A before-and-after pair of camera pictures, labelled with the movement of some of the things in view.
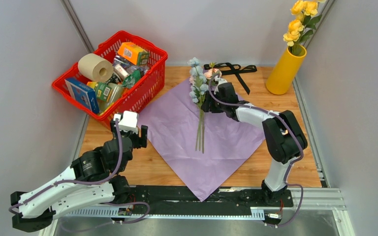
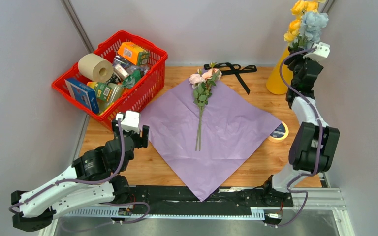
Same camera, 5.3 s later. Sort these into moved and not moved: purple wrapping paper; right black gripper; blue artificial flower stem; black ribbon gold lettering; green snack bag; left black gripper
Moved: right black gripper; blue artificial flower stem
Not moved: green snack bag; purple wrapping paper; black ribbon gold lettering; left black gripper
